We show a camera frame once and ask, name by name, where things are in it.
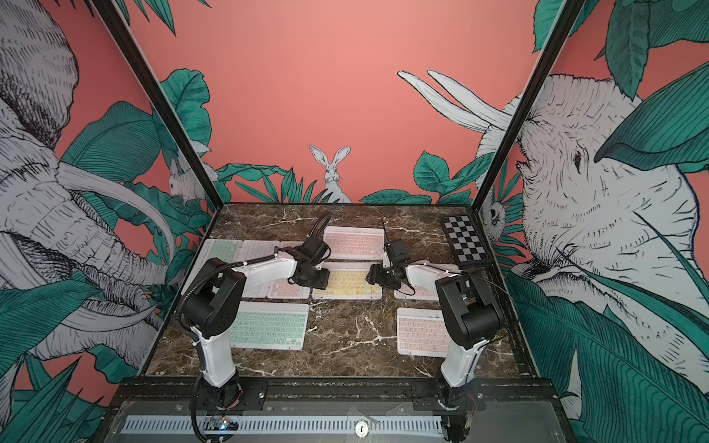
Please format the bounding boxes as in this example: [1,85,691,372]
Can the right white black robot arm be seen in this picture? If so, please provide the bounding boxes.
[366,261,501,411]

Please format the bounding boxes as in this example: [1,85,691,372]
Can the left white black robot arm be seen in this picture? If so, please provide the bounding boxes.
[175,244,330,411]

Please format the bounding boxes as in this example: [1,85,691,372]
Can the right middle pink keyboard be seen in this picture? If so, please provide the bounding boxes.
[394,260,460,302]

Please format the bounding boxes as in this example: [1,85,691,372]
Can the left pink keyboard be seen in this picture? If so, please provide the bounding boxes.
[268,240,318,301]

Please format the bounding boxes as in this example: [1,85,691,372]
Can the centre yellow keyboard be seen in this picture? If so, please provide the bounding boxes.
[311,262,382,300]

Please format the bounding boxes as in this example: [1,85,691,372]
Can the right near pink keyboard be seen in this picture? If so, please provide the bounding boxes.
[397,308,452,358]

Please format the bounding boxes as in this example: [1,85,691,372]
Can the left white keyboard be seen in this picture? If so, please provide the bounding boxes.
[234,240,279,299]

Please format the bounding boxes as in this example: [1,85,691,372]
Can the near green keyboard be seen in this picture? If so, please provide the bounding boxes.
[229,302,309,351]

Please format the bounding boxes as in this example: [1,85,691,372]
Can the green keyboard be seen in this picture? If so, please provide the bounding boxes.
[229,302,309,351]
[181,239,243,295]

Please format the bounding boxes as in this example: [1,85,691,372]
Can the black white checkerboard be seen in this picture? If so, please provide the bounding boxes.
[441,215,492,269]

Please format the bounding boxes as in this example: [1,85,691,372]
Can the far left green keyboard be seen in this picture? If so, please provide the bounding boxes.
[181,239,243,295]

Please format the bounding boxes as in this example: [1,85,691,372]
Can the round silver lock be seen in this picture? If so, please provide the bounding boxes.
[354,420,370,439]

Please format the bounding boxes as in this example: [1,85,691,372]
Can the small electronics board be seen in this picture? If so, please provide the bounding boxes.
[204,417,239,435]

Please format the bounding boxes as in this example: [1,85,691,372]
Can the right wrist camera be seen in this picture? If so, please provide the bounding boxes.
[385,239,412,267]

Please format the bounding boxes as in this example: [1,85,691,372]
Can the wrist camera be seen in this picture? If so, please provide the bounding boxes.
[385,239,412,267]
[299,236,332,265]

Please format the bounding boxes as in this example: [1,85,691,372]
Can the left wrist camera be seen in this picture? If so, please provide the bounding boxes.
[299,236,332,265]

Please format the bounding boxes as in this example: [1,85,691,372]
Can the black front mounting rail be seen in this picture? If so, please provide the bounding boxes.
[110,377,559,413]

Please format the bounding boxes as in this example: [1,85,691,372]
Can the white slotted cable duct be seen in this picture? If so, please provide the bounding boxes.
[119,415,443,437]

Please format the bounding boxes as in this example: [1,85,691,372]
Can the right black frame post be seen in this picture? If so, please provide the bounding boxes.
[469,0,585,214]

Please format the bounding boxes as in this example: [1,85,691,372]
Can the black frame post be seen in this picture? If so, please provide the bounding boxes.
[92,0,223,212]
[469,0,585,214]

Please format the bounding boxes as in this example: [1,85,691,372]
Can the left black frame post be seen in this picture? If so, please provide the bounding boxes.
[92,0,223,212]

